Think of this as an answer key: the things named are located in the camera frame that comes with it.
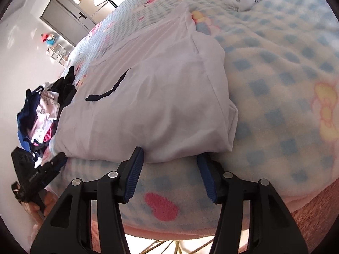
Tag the white toy shelf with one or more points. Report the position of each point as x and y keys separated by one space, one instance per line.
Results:
x=59 y=54

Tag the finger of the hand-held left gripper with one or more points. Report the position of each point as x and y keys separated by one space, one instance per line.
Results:
x=57 y=162

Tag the white pink printed garment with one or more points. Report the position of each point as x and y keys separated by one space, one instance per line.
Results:
x=46 y=111

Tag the checked cartoon printed blanket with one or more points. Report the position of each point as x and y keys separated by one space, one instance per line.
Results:
x=278 y=84

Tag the white garment with navy trim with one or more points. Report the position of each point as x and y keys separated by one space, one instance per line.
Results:
x=159 y=92

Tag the red and blue plush doll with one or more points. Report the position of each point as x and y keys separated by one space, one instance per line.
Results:
x=48 y=39

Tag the grey door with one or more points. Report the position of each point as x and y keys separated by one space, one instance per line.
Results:
x=66 y=18

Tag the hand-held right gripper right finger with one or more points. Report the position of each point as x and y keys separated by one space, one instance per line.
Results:
x=205 y=177

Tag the blue garment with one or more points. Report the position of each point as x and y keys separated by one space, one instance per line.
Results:
x=24 y=141

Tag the person's left hand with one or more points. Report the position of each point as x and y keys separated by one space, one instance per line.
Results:
x=49 y=201

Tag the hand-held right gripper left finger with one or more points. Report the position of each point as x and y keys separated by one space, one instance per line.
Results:
x=134 y=174

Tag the black garment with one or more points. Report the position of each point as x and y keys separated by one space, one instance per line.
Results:
x=66 y=87

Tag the gold metal rack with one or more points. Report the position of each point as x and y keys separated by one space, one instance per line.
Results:
x=169 y=247

